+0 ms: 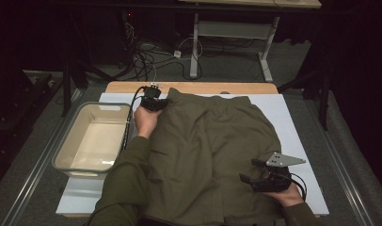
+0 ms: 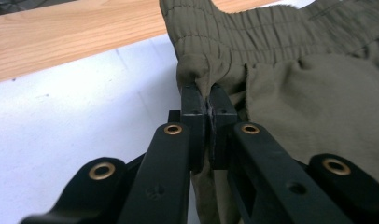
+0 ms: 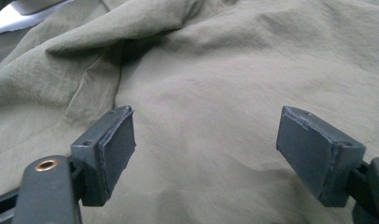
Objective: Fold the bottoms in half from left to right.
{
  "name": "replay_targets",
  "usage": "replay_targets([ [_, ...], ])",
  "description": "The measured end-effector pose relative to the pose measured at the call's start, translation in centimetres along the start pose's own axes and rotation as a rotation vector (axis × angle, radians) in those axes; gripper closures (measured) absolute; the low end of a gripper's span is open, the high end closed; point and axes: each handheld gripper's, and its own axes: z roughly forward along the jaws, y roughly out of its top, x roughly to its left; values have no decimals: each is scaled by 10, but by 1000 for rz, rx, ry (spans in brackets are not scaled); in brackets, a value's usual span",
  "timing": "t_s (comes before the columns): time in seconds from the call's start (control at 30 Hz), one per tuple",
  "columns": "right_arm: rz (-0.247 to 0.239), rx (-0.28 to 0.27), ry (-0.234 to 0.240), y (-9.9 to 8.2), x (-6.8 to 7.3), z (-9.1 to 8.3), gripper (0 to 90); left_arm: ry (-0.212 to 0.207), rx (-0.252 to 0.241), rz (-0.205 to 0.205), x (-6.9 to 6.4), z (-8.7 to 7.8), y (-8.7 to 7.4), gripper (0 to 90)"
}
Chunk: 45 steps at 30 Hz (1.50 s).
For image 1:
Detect beige plastic basin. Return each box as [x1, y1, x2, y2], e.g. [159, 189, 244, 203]
[51, 102, 135, 181]

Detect white table board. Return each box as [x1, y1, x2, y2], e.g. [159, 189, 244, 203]
[56, 92, 330, 218]

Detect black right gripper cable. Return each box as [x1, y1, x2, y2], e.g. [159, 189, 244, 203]
[289, 172, 308, 202]

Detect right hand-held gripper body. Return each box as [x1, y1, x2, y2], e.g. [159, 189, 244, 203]
[252, 152, 307, 193]

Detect person's left hand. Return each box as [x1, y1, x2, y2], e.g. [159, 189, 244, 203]
[134, 105, 164, 140]

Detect black metal stand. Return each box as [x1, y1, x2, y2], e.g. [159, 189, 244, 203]
[60, 12, 90, 118]
[278, 69, 334, 132]

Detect person's right hand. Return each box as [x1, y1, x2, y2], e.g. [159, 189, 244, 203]
[263, 183, 306, 208]

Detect white frame desk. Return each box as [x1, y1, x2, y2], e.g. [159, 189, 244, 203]
[179, 0, 323, 83]

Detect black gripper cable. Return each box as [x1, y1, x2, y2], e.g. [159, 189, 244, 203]
[289, 172, 308, 202]
[121, 85, 150, 152]

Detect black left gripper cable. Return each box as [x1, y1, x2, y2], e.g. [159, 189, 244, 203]
[121, 85, 150, 152]

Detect tangle of floor cables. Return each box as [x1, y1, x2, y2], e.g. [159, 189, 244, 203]
[122, 12, 203, 81]

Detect olive green shorts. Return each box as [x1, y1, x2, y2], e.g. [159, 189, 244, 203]
[141, 88, 283, 226]

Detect metal floor rail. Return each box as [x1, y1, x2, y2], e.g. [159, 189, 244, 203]
[305, 100, 375, 226]
[0, 90, 84, 226]

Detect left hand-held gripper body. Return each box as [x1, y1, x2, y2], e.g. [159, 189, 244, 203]
[140, 82, 170, 113]

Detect wooden table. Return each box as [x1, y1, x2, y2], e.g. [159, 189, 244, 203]
[104, 81, 279, 95]

